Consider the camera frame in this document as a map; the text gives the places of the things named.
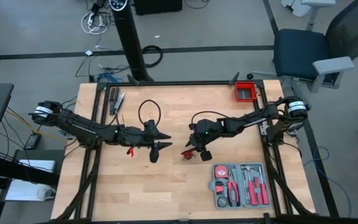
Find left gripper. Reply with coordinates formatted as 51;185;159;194
121;119;173;164

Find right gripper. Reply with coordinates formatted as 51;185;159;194
185;119;229;162

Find black wire spool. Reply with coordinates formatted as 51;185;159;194
181;148;197;161

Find red tape measure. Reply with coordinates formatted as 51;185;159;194
214;165;229;179

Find silver black pliers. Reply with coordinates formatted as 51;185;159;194
116;91;126;113

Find grey tool kit case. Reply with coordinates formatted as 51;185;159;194
209;162;272;209

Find red plastic bin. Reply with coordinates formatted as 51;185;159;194
234;81;258;103

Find black tower fan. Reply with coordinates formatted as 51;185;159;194
109;0;155;83

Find clear plastic cup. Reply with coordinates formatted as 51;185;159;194
36;185;57;201

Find black power adapter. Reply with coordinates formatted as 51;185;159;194
23;133;42;151

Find black floor box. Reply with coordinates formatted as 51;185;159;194
134;0;183;16

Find blue grey office chair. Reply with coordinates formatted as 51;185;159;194
247;0;358;94

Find white power strip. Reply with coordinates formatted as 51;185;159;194
80;9;110;35

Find white floor object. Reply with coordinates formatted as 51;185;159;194
280;0;311;17

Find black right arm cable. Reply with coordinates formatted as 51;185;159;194
191;111;229;124

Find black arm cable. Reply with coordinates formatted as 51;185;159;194
137;99;162;127
191;111;229;124

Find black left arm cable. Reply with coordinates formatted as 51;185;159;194
137;99;162;127

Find black table frame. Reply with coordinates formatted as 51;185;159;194
35;72;358;224

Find red-handled pliers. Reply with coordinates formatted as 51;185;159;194
227;169;241;207

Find black wire stripper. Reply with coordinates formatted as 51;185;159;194
109;86;120;116

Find red-handled claw hammer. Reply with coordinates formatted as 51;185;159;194
241;166;258;206

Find blue coiled floor cable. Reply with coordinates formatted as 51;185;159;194
96;72;124;84

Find red-handled screwdriver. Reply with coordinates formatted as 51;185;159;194
258;166;269;205

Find black coiled floor cable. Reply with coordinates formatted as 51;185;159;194
141;45;163;68

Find thin blue floor cable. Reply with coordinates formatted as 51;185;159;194
303;146;353;218

